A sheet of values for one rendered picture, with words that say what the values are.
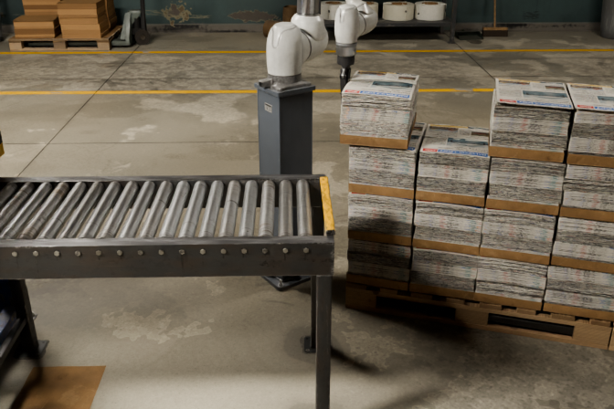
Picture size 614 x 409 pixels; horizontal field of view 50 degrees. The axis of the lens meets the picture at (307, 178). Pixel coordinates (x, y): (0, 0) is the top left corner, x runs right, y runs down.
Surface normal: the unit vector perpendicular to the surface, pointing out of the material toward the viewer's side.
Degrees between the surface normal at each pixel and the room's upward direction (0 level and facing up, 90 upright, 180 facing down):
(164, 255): 90
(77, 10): 91
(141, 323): 0
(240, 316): 0
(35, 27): 89
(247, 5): 90
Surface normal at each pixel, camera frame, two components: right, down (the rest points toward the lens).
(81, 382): 0.00, -0.91
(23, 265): 0.03, 0.40
